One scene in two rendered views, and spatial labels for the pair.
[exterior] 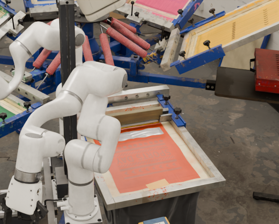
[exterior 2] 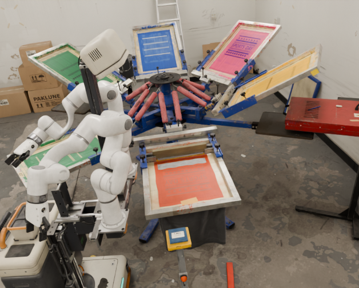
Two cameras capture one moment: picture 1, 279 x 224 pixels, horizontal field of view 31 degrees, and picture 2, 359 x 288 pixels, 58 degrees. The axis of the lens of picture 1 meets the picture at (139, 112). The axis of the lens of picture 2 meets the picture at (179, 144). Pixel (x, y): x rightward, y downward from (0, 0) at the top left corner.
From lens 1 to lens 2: 66 cm
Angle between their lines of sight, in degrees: 14
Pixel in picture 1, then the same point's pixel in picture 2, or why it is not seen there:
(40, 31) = (80, 90)
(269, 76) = (295, 118)
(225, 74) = (267, 118)
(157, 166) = (194, 187)
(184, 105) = (254, 140)
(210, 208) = (260, 216)
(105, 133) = (114, 164)
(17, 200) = (30, 215)
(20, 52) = (67, 105)
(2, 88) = (55, 131)
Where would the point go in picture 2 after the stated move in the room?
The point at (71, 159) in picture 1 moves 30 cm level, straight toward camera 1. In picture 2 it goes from (94, 184) to (70, 232)
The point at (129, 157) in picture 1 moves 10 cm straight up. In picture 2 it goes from (175, 180) to (174, 168)
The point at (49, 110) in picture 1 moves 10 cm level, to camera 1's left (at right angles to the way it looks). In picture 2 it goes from (62, 147) to (42, 146)
